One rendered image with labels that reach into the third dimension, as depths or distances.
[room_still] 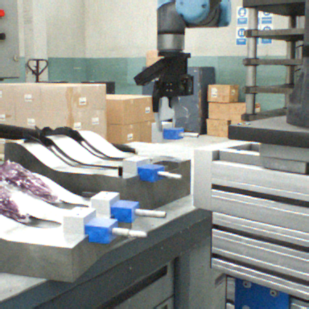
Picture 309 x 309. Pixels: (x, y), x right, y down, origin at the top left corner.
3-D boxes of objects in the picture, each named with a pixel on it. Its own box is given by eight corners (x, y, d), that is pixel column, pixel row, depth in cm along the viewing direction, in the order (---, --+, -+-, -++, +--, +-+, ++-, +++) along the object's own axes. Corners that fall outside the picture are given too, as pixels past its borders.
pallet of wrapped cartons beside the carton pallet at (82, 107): (114, 166, 553) (113, 83, 536) (65, 180, 488) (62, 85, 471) (38, 156, 619) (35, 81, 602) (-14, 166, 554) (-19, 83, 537)
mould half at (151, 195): (191, 194, 121) (191, 140, 119) (126, 220, 100) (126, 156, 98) (47, 170, 149) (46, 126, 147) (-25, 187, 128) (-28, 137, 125)
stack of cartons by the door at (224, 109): (261, 138, 782) (264, 84, 767) (253, 140, 756) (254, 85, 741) (216, 133, 833) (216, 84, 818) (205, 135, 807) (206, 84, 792)
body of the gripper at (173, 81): (179, 98, 126) (179, 51, 124) (151, 97, 131) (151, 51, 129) (194, 96, 132) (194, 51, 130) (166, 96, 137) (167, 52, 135)
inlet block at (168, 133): (202, 144, 132) (202, 125, 131) (192, 147, 128) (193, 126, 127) (161, 140, 139) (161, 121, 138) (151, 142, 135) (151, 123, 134)
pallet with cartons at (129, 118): (156, 152, 646) (157, 95, 633) (123, 163, 576) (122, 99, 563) (84, 145, 704) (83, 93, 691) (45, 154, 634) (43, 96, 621)
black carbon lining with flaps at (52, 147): (157, 168, 119) (157, 129, 117) (115, 180, 105) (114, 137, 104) (54, 154, 138) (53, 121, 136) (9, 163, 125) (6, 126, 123)
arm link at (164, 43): (150, 35, 128) (167, 36, 135) (150, 52, 129) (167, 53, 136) (175, 34, 124) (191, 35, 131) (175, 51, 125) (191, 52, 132)
